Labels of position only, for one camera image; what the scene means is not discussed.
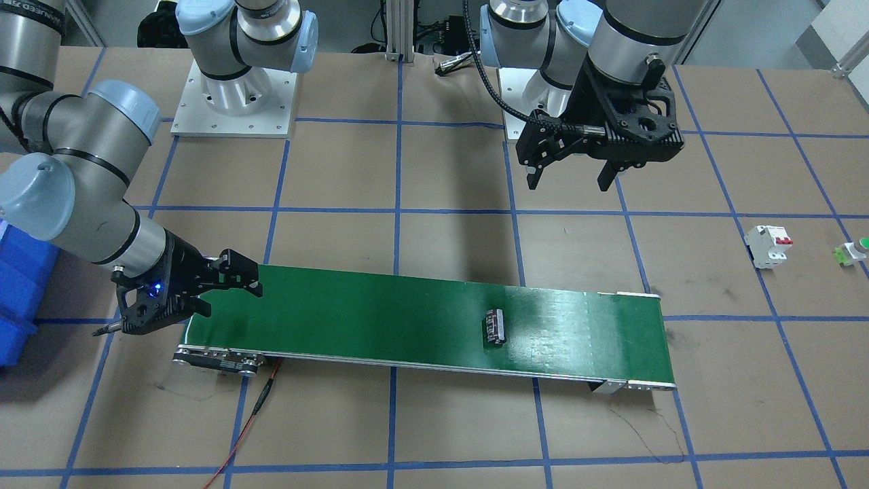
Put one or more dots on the black capacitor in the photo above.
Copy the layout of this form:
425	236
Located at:
494	327

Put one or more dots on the white circuit breaker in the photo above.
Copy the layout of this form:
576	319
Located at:
767	245

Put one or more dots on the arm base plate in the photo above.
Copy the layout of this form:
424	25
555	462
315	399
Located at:
258	104
526	90

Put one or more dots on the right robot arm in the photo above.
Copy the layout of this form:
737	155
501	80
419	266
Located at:
80	153

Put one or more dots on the green push button switch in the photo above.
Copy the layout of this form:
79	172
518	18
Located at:
850	253

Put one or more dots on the black power adapter box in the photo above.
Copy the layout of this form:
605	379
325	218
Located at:
454	40

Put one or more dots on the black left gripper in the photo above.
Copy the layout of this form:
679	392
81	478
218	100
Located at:
582	100

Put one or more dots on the blue plastic bin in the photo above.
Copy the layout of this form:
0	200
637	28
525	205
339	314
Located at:
26	267

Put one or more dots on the aluminium frame post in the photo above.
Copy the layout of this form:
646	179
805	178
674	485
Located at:
401	24

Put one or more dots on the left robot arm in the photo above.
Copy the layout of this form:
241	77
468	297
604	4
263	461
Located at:
610	57

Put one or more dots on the green conveyor belt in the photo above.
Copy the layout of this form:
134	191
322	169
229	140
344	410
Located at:
614	340

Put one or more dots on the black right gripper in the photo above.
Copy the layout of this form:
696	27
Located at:
182	263

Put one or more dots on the silver metal connector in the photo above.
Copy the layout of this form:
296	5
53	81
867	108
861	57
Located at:
451	65

